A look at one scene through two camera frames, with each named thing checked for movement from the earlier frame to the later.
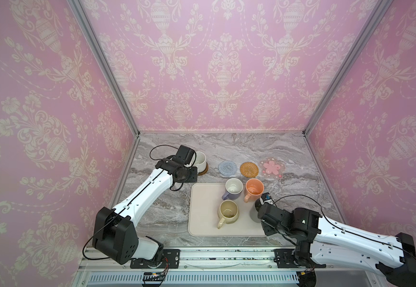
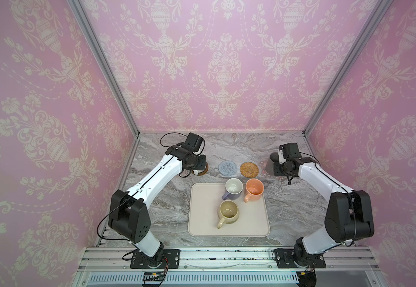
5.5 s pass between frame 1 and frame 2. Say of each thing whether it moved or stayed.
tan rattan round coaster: stayed
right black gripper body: moved
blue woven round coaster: stayed
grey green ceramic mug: moved
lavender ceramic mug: stayed
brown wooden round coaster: stayed
